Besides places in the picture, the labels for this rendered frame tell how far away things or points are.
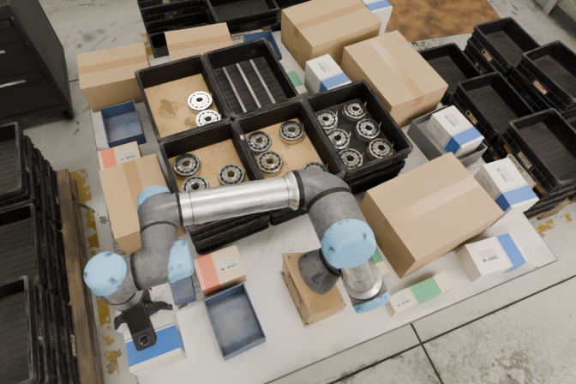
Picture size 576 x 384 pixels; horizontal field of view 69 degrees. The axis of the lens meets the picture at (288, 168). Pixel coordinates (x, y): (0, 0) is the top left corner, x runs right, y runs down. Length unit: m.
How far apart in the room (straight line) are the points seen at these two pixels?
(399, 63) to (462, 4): 2.19
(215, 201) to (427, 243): 0.84
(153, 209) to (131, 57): 1.26
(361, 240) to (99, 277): 0.51
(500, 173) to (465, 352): 1.02
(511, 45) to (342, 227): 2.53
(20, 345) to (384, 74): 1.83
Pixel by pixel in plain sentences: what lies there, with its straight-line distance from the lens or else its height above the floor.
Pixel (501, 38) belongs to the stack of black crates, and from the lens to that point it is 3.28.
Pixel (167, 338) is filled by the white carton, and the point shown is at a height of 1.13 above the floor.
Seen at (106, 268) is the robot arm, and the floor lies 1.46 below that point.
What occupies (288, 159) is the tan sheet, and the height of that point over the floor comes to 0.83.
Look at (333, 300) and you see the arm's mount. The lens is 1.50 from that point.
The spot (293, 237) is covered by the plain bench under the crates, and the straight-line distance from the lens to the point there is 1.65.
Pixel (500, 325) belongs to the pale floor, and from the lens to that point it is 2.57.
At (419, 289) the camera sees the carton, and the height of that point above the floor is 0.76.
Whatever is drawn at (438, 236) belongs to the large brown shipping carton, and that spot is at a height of 0.90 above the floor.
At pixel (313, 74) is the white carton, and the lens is 1.93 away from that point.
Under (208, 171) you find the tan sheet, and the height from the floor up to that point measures 0.83.
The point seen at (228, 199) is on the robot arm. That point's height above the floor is 1.40.
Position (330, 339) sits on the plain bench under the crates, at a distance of 1.56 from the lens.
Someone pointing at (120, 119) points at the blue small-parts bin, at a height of 0.70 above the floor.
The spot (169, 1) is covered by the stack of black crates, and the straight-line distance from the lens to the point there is 2.99.
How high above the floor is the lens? 2.22
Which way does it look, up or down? 57 degrees down
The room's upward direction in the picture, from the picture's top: 5 degrees clockwise
